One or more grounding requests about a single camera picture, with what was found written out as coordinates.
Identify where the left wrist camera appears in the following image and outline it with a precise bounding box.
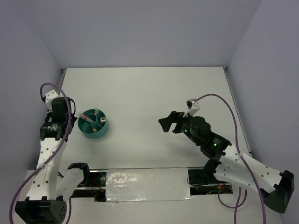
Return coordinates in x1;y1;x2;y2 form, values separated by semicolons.
45;90;59;112

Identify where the pink small stapler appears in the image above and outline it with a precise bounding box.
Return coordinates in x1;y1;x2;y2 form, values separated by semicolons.
100;117;106;126

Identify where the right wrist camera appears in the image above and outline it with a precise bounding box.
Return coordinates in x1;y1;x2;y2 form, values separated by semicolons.
183;99;200;118

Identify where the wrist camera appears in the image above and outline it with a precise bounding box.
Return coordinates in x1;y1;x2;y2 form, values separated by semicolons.
45;90;59;112
183;99;200;118

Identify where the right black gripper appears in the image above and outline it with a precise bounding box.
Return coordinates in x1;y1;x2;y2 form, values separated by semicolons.
158;109;201;146

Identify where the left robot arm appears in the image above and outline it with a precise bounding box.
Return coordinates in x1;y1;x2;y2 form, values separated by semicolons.
13;95;92;224

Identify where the silver foil plate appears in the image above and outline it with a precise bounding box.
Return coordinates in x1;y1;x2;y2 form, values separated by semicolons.
106;168;192;202

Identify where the red pen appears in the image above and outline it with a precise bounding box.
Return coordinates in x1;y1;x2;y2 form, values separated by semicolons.
77;113;94;123

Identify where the teal round organizer container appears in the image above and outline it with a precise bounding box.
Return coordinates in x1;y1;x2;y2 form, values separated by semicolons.
78;109;108;139

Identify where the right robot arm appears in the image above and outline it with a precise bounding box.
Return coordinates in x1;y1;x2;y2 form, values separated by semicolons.
158;111;294;213

